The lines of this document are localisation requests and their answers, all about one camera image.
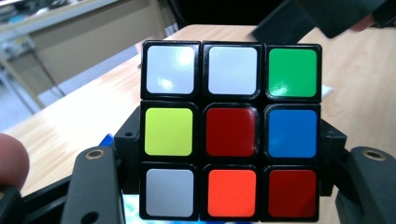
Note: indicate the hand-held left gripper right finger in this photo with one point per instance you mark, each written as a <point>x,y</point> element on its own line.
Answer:
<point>367,186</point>

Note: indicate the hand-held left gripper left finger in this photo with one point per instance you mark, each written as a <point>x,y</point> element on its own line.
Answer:
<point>93,186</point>

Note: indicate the blue wet wipes packet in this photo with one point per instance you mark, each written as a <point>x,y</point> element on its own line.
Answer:
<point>132,208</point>

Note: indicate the white wet wipe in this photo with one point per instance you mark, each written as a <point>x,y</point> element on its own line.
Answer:
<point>327,90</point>

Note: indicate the multicolour puzzle cube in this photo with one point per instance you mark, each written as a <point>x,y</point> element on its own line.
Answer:
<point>230,130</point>

